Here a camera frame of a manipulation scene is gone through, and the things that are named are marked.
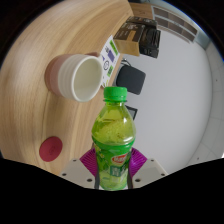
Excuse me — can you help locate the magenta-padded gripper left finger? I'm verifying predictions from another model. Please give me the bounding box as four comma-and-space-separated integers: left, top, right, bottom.
59, 148, 100, 190

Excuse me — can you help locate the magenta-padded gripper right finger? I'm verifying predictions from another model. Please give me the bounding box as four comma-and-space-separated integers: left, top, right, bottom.
128, 147, 169, 190

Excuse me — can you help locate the green drink bottle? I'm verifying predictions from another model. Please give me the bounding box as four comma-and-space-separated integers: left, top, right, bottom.
91, 86, 137, 192

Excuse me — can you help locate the flat round red coaster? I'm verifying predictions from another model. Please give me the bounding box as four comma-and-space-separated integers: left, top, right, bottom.
38, 135, 64, 163

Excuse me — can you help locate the white and brown cup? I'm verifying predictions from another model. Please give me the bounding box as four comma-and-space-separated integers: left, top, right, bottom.
44, 53, 104, 103

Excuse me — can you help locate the printed paper leaflet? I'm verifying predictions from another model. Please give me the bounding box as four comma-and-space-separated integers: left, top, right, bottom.
99, 34, 120, 88

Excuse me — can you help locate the stack of dark cardboard boxes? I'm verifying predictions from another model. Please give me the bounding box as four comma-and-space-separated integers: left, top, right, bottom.
113, 15, 162, 59

